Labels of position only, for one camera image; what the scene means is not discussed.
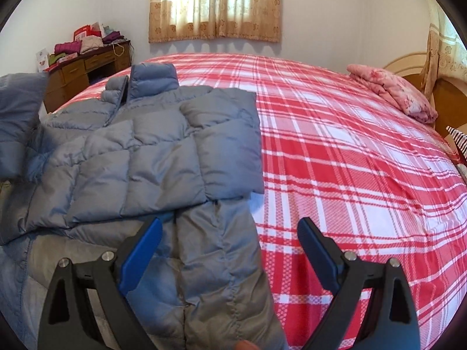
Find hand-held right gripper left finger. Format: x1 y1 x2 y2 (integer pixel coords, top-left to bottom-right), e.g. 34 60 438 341
37 217 163 350

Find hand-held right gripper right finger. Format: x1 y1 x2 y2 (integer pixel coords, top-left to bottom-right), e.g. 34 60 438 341
297 217 419 350

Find grey-blue puffer jacket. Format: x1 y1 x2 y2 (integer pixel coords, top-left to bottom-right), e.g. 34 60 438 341
0 63 289 350

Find magenta folded clothes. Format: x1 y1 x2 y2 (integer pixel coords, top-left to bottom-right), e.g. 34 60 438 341
54 40 81 56

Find bed with red plaid sheet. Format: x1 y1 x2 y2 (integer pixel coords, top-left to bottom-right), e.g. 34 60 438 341
47 53 467 350

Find striped pillow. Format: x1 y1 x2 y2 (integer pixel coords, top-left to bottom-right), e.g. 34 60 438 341
446 126 467 165

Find brown wooden desk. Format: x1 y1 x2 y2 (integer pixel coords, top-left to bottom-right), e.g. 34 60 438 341
44 40 132 113

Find wooden headboard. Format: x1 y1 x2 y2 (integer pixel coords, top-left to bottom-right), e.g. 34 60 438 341
382 53 467 154

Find pale pink quilted cloth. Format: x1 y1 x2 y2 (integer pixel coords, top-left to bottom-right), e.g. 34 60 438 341
80 36 103 53

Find white printed card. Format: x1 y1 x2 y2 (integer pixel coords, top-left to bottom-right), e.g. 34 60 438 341
35 49 50 71

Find beige floral side curtain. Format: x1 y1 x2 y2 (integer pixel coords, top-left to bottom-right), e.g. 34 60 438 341
423 0 467 97

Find beige patterned window curtain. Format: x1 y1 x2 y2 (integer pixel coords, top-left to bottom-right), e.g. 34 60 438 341
148 0 282 43

